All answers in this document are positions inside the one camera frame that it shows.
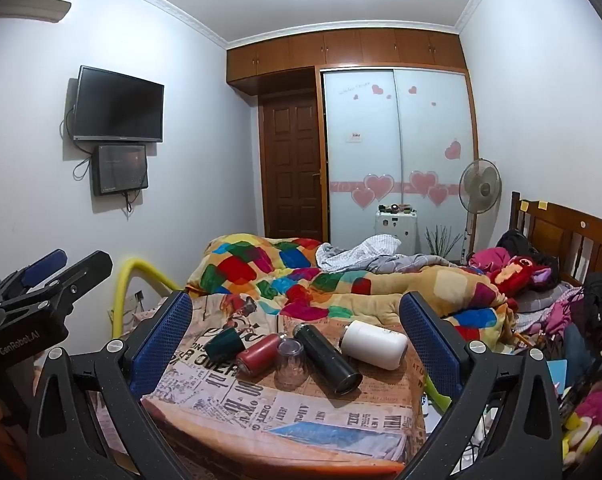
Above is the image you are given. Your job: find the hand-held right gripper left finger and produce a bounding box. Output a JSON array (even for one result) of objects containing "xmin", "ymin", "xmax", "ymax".
[{"xmin": 26, "ymin": 290, "xmax": 194, "ymax": 480}]

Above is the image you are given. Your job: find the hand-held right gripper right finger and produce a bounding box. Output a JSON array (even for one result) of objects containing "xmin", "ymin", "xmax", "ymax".
[{"xmin": 398, "ymin": 291, "xmax": 564, "ymax": 480}]

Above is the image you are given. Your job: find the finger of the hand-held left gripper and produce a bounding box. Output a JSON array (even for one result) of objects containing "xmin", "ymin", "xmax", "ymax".
[
  {"xmin": 8, "ymin": 250, "xmax": 114, "ymax": 313},
  {"xmin": 0, "ymin": 248, "xmax": 70, "ymax": 307}
]

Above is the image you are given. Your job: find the dark green cup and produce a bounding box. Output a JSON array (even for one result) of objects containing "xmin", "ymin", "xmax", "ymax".
[{"xmin": 203, "ymin": 327, "xmax": 246, "ymax": 361}]

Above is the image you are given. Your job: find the clear plastic cup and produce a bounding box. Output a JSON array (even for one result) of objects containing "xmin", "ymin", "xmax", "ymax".
[{"xmin": 275, "ymin": 338, "xmax": 308, "ymax": 391}]

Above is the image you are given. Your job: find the yellow foam tube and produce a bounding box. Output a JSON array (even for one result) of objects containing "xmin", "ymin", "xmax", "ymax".
[{"xmin": 110, "ymin": 257, "xmax": 183, "ymax": 337}]

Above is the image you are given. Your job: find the white bottle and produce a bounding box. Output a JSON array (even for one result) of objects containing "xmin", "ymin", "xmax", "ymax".
[{"xmin": 340, "ymin": 320, "xmax": 410, "ymax": 372}]

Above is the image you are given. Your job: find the dry twig plant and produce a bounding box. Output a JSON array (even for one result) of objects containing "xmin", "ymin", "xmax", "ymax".
[{"xmin": 424, "ymin": 225, "xmax": 464, "ymax": 264}]

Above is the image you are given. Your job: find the red bottle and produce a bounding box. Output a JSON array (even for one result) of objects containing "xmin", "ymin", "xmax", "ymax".
[{"xmin": 235, "ymin": 332, "xmax": 288, "ymax": 379}]

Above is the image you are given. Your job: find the black thermos bottle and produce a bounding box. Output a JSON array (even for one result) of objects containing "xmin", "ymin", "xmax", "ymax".
[{"xmin": 293, "ymin": 323, "xmax": 364, "ymax": 397}]

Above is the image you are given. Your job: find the grey white crumpled sheet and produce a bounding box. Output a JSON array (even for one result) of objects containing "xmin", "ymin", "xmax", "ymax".
[{"xmin": 315, "ymin": 234, "xmax": 462, "ymax": 277}]

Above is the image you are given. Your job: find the red plush toy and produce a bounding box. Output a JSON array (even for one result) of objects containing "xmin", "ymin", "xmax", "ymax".
[{"xmin": 468, "ymin": 247, "xmax": 558, "ymax": 302}]

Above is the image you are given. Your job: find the small white cabinet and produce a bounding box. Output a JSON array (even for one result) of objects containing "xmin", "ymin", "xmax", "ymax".
[{"xmin": 374, "ymin": 209, "xmax": 418, "ymax": 254}]

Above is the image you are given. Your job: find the pile of pink clothes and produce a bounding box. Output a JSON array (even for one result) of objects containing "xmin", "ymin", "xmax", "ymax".
[{"xmin": 523, "ymin": 282, "xmax": 584, "ymax": 353}]

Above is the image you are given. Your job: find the black bag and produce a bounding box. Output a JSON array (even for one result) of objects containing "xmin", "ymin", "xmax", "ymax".
[{"xmin": 496, "ymin": 230, "xmax": 538, "ymax": 257}]

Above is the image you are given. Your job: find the colourful patchwork quilt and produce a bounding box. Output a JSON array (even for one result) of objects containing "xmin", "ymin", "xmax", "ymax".
[{"xmin": 183, "ymin": 232, "xmax": 520, "ymax": 352}]

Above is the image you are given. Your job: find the standing fan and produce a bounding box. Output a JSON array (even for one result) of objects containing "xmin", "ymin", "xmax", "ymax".
[{"xmin": 458, "ymin": 158, "xmax": 503, "ymax": 267}]

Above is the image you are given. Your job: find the wooden bed headboard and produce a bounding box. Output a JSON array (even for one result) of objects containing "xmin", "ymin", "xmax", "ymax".
[{"xmin": 509, "ymin": 191, "xmax": 602, "ymax": 292}]

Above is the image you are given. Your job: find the yellow plush toy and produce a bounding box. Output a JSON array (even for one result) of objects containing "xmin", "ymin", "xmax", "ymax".
[{"xmin": 562, "ymin": 407, "xmax": 602, "ymax": 467}]

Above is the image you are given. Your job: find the sliding wardrobe with heart stickers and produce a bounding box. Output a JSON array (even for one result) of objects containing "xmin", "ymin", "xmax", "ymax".
[{"xmin": 321, "ymin": 66, "xmax": 478, "ymax": 257}]

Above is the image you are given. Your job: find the dark wooden door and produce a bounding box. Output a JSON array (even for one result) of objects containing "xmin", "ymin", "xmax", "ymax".
[{"xmin": 258, "ymin": 94, "xmax": 326, "ymax": 242}]

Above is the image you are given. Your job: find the white air conditioner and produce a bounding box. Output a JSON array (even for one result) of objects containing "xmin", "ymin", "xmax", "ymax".
[{"xmin": 0, "ymin": 0, "xmax": 72, "ymax": 27}]

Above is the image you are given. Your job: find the wooden overhead cabinet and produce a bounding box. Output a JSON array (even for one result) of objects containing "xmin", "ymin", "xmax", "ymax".
[{"xmin": 225, "ymin": 27, "xmax": 470, "ymax": 95}]

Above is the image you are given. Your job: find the small black wall monitor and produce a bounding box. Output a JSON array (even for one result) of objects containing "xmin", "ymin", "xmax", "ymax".
[{"xmin": 92, "ymin": 144, "xmax": 150, "ymax": 197}]

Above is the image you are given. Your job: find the black wall television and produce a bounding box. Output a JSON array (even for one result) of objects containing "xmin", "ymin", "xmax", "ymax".
[{"xmin": 72, "ymin": 65, "xmax": 165, "ymax": 144}]

